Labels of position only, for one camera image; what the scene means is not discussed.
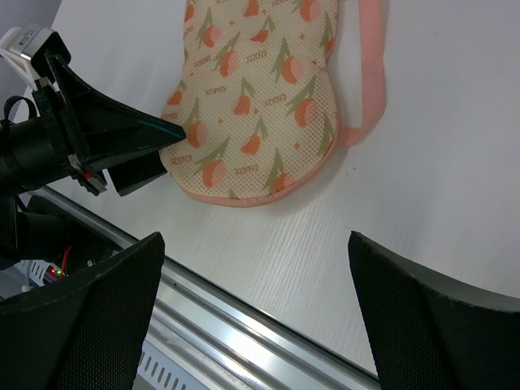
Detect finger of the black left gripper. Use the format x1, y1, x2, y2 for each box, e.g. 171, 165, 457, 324
47, 55, 186, 163
107, 151, 167, 197

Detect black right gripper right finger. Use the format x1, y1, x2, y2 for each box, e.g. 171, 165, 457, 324
348, 232, 519, 389

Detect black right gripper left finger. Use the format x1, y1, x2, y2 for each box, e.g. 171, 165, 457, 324
1, 232, 165, 389

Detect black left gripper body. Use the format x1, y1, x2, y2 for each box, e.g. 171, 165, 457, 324
1, 77, 108, 196

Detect peach tulip mesh laundry bag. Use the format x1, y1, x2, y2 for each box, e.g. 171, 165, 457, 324
160, 1, 386, 207

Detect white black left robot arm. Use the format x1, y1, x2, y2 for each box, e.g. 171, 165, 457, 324
1, 50, 186, 269

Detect white slotted cable duct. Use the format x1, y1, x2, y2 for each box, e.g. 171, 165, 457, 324
137, 341, 222, 390

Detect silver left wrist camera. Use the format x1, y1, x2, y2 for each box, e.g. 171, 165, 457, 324
1, 23, 72, 90

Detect aluminium front table rail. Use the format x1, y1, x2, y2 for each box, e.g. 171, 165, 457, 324
24, 184, 381, 390

